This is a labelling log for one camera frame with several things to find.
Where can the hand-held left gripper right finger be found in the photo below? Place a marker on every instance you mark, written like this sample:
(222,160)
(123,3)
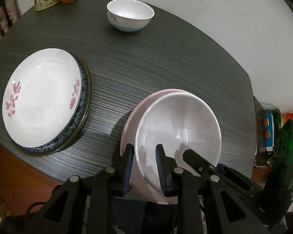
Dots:
(159,169)

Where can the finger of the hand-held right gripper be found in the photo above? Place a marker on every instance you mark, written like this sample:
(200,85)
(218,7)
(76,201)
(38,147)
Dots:
(220,168)
(197,162)

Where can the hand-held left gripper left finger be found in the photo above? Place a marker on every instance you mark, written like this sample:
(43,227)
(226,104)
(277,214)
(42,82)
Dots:
(127,169)

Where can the white bowl with pink base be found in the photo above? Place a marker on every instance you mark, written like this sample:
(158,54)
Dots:
(180,126)

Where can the dark glass plate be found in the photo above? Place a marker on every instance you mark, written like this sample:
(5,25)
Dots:
(88,100)

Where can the blue floral porcelain plate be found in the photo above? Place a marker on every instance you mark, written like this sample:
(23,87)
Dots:
(81,95)

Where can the white plate with pink flowers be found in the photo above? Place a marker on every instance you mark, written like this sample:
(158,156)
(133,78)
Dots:
(41,95)

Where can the white bowl with blue base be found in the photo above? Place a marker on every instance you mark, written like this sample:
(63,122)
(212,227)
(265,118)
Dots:
(129,12)

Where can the blue and orange box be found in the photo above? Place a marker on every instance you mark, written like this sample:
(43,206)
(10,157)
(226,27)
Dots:
(269,131)

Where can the colourful packet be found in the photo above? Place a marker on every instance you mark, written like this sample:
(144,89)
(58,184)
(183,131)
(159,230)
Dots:
(289,118)

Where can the small wooden block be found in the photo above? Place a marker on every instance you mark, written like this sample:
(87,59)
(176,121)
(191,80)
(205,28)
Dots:
(1,212)

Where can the pink pleated curtain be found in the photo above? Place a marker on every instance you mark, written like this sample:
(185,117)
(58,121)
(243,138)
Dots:
(3,22)

